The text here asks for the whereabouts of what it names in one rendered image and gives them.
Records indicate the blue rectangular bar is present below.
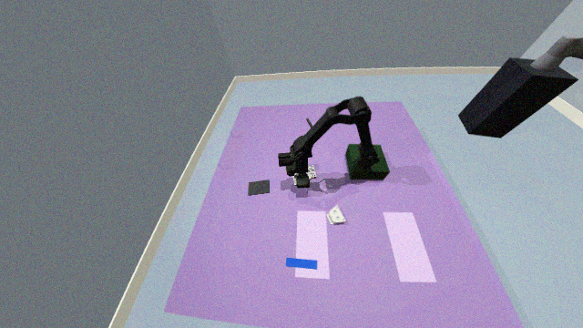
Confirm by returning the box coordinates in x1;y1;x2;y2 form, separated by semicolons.
286;258;317;270

